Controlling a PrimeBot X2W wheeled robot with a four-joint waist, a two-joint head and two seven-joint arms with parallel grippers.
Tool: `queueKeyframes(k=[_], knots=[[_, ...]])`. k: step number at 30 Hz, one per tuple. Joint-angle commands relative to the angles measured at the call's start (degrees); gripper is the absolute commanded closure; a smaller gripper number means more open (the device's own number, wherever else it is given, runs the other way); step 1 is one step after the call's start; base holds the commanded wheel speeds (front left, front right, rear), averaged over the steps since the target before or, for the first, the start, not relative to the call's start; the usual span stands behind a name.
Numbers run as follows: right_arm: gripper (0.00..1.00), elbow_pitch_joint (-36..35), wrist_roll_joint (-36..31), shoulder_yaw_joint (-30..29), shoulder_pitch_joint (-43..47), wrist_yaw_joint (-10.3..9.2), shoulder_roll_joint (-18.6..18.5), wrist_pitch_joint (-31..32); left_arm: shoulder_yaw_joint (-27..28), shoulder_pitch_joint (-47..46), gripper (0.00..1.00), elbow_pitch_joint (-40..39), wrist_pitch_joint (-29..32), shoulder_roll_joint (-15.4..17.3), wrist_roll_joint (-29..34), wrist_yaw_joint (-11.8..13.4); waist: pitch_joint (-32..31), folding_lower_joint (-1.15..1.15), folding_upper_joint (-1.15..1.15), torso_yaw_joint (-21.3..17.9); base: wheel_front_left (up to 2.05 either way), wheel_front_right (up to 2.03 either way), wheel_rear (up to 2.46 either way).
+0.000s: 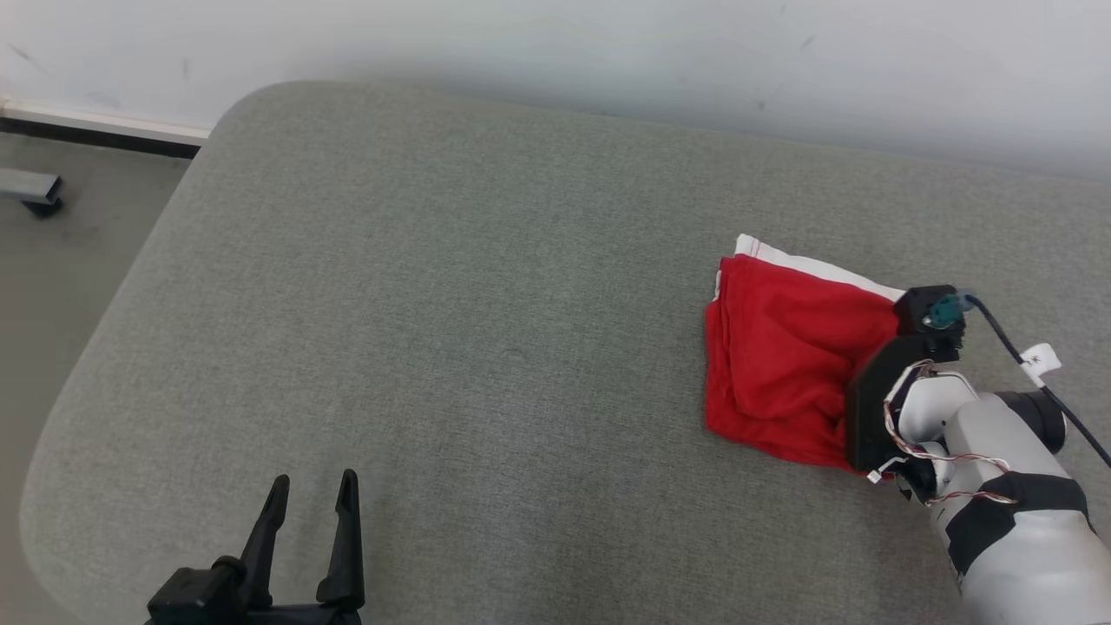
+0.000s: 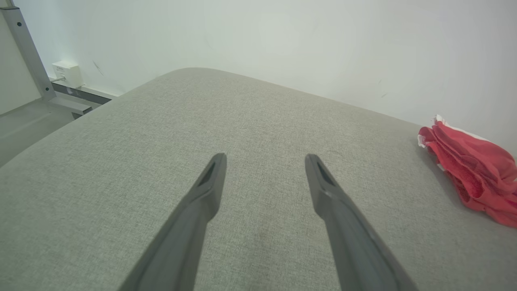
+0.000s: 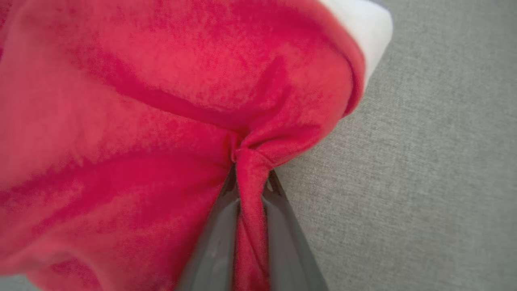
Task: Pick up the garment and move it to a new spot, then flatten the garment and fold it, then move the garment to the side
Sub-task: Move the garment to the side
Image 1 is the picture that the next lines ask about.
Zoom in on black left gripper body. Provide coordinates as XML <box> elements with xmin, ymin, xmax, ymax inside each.
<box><xmin>145</xmin><ymin>556</ymin><xmax>365</xmax><ymax>625</ymax></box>

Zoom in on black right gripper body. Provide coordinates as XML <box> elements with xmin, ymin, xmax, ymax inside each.
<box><xmin>844</xmin><ymin>333</ymin><xmax>966</xmax><ymax>475</ymax></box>

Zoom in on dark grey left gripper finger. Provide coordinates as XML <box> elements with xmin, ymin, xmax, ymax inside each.
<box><xmin>315</xmin><ymin>469</ymin><xmax>366</xmax><ymax>610</ymax></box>
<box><xmin>238</xmin><ymin>474</ymin><xmax>293</xmax><ymax>609</ymax></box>

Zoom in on red shorts with white stripe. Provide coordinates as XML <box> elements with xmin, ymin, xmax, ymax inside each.
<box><xmin>704</xmin><ymin>234</ymin><xmax>909</xmax><ymax>475</ymax></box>

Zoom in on white and dark baseboard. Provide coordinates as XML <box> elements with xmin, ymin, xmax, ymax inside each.
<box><xmin>0</xmin><ymin>99</ymin><xmax>214</xmax><ymax>160</ymax></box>

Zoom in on thin red white wires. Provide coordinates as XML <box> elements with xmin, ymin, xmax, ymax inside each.
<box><xmin>866</xmin><ymin>359</ymin><xmax>1018</xmax><ymax>510</ymax></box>

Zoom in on teal right camera connector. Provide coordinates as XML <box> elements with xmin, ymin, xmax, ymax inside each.
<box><xmin>923</xmin><ymin>291</ymin><xmax>978</xmax><ymax>330</ymax></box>

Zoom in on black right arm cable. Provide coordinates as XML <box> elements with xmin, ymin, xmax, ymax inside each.
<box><xmin>963</xmin><ymin>294</ymin><xmax>1111</xmax><ymax>470</ymax></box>

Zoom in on white cable tag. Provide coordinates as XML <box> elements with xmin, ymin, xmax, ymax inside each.
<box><xmin>1019</xmin><ymin>343</ymin><xmax>1062</xmax><ymax>388</ymax></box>

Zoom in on grey metal stand frame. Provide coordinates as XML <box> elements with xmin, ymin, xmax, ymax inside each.
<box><xmin>0</xmin><ymin>167</ymin><xmax>64</xmax><ymax>219</ymax></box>

